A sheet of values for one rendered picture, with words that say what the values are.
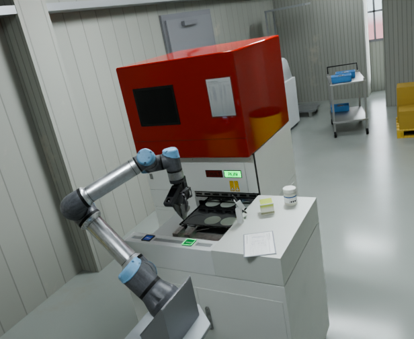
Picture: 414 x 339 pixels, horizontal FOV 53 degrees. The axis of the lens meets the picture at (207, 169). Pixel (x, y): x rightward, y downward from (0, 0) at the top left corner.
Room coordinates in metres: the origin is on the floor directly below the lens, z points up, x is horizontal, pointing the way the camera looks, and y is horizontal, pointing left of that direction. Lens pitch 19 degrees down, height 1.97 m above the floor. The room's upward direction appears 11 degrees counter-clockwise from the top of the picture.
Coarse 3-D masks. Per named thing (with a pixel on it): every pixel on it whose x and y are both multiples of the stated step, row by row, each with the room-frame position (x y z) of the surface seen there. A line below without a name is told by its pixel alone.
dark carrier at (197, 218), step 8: (208, 200) 2.49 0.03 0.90; (200, 208) 2.39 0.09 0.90; (208, 208) 2.37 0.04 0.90; (216, 208) 2.35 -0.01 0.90; (224, 208) 2.33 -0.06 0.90; (232, 208) 2.30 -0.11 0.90; (192, 216) 2.30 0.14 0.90; (200, 216) 2.28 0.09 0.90; (208, 216) 2.26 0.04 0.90; (224, 216) 2.21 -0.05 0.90; (232, 216) 2.20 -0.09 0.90; (200, 224) 2.17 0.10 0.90; (208, 224) 2.15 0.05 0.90; (216, 224) 2.13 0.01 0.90
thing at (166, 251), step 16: (128, 240) 2.02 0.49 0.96; (160, 240) 1.96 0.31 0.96; (176, 240) 1.93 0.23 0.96; (208, 240) 1.85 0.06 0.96; (144, 256) 1.97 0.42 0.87; (160, 256) 1.91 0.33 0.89; (176, 256) 1.86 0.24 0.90; (192, 256) 1.81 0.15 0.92; (208, 256) 1.76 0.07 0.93; (208, 272) 1.77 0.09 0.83
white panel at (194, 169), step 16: (192, 160) 2.50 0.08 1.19; (208, 160) 2.43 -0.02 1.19; (224, 160) 2.37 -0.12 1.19; (240, 160) 2.32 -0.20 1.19; (160, 176) 2.64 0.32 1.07; (192, 176) 2.51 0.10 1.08; (224, 176) 2.38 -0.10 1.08; (256, 176) 2.28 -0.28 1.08; (160, 192) 2.66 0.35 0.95; (192, 192) 2.52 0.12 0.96; (240, 192) 2.34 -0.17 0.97; (256, 192) 2.28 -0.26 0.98; (160, 208) 2.68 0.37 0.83; (192, 208) 2.54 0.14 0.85
